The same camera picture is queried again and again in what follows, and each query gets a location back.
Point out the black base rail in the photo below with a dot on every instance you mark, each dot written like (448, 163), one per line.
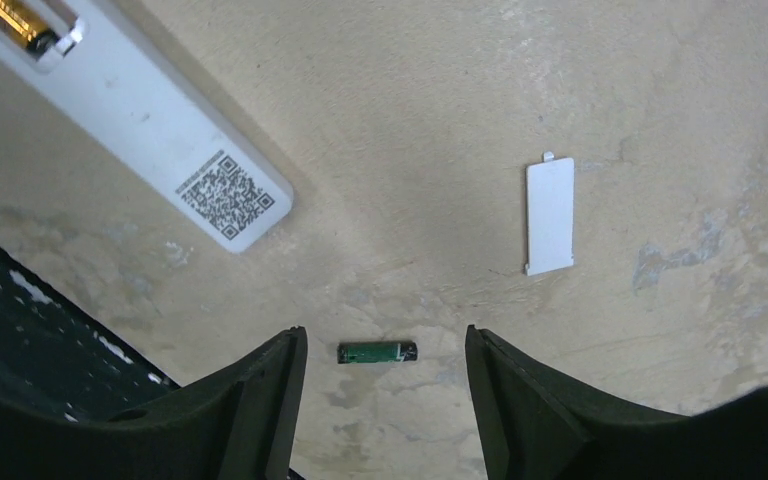
(57, 360)

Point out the green black battery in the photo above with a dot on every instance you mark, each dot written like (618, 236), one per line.
(377, 352)

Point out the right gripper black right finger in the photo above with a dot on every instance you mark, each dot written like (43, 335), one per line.
(536, 422)

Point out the gold battery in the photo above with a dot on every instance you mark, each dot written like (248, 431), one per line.
(24, 27)

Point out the white remote control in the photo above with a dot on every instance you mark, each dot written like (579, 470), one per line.
(108, 78)

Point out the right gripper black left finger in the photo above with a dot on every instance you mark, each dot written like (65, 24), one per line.
(237, 423)

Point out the white battery cover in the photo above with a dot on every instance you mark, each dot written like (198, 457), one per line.
(550, 188)

